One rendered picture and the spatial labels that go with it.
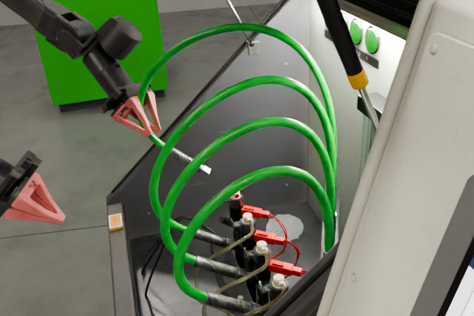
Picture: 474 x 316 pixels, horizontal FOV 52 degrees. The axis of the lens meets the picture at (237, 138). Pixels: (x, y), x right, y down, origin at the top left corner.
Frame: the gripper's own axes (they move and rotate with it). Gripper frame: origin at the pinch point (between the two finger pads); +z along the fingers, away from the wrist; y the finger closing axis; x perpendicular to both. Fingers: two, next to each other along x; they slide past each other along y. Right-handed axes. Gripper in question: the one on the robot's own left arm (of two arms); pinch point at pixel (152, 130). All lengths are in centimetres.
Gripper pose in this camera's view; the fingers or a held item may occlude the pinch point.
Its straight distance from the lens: 97.6
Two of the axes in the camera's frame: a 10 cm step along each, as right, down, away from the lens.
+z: 6.1, 7.8, -1.1
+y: 4.6, -2.3, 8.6
